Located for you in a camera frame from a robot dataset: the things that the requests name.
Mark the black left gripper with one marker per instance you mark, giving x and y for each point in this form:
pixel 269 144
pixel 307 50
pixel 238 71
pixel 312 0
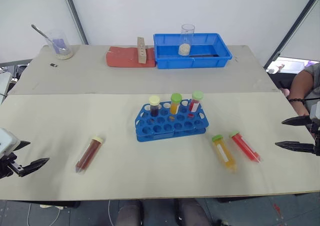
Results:
pixel 10 164

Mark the green-capped red liquid tube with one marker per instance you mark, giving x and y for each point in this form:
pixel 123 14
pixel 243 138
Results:
pixel 195 101
pixel 246 147

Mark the person's hand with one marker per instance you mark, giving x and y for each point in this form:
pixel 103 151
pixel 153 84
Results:
pixel 300 108

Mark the green-capped orange liquid tube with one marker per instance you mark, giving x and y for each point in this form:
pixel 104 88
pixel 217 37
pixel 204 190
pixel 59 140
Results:
pixel 174 103
pixel 225 153

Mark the metal spoon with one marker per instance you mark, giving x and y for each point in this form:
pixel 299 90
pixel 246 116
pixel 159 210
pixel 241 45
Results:
pixel 41 33

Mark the tall glass beaker with sand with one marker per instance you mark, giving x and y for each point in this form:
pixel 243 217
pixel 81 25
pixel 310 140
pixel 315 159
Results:
pixel 185 49

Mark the wooden block with holes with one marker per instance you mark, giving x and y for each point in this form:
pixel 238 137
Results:
pixel 142 52

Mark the person's grey shirt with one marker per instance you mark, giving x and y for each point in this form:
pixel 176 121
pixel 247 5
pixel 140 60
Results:
pixel 313 76

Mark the yellow-capped dark liquid tube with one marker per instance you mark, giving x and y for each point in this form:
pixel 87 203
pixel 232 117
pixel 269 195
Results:
pixel 154 106

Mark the person's bare forearm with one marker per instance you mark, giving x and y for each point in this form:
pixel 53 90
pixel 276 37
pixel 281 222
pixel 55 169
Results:
pixel 298 87

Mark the grey metal frame pole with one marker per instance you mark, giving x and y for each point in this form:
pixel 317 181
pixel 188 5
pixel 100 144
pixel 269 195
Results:
pixel 75 15
pixel 292 27

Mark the blue test tube rack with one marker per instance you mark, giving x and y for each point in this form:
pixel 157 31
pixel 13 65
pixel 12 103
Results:
pixel 160 130

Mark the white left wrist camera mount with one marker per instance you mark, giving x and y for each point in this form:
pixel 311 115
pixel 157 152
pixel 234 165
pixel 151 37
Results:
pixel 7 141

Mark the blue plastic bin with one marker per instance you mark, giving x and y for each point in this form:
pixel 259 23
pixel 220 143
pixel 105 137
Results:
pixel 192 62

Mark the cream-capped brown liquid tube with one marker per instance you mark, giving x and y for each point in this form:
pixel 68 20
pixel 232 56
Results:
pixel 88 154

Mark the small black clip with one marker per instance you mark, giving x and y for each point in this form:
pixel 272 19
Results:
pixel 54 65

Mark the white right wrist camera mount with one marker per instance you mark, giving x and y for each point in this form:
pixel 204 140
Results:
pixel 315 111

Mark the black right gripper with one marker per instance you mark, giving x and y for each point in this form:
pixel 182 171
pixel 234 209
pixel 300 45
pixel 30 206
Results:
pixel 317 136

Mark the wide glass beaker with granules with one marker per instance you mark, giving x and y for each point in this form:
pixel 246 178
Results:
pixel 62 51

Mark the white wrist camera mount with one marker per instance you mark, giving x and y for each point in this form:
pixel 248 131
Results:
pixel 7 141
pixel 315 111

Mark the red cloth pad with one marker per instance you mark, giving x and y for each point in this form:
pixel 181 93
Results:
pixel 122 57

